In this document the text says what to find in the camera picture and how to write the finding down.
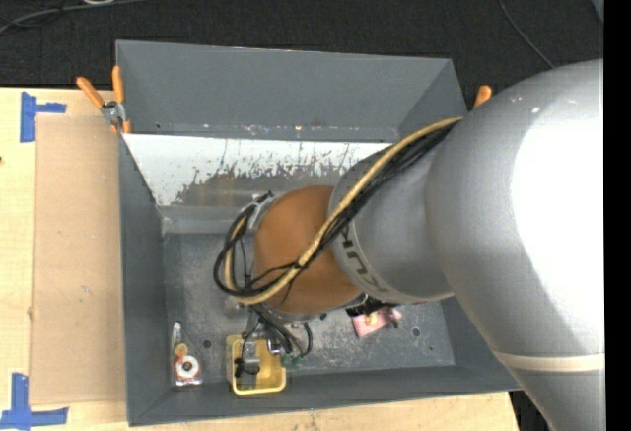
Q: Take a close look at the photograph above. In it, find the clear packet with orange ring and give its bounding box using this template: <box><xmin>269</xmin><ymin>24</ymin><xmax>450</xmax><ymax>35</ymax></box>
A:
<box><xmin>171</xmin><ymin>320</ymin><xmax>205</xmax><ymax>389</ymax></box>

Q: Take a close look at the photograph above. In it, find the grey metal bin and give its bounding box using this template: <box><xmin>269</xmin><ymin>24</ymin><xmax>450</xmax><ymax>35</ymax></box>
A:
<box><xmin>113</xmin><ymin>38</ymin><xmax>525</xmax><ymax>428</ymax></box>

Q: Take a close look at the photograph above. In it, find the yellow square container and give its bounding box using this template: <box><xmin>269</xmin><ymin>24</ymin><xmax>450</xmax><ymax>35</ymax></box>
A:
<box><xmin>225</xmin><ymin>332</ymin><xmax>289</xmax><ymax>396</ymax></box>

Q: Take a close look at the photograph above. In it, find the pink packet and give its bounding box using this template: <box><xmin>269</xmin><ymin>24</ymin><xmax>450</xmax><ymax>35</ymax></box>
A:
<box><xmin>349</xmin><ymin>307</ymin><xmax>404</xmax><ymax>340</ymax></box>

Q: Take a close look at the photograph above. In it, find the brown cardboard board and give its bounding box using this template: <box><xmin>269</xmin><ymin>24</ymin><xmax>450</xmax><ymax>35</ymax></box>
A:
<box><xmin>28</xmin><ymin>113</ymin><xmax>127</xmax><ymax>406</ymax></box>

